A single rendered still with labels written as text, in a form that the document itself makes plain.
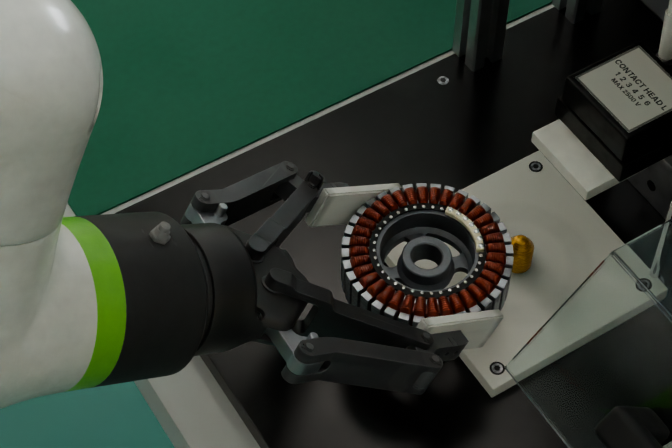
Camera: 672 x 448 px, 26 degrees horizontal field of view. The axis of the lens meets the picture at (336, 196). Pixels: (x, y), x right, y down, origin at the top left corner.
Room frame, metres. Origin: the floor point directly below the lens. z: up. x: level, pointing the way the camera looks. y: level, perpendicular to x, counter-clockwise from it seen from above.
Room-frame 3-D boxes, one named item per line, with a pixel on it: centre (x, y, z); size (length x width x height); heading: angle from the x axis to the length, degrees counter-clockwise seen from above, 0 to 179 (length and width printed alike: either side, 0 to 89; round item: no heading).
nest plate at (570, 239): (0.59, -0.13, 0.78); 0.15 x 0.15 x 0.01; 32
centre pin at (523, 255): (0.59, -0.13, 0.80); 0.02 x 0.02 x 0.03
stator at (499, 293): (0.55, -0.06, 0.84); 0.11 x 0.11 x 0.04
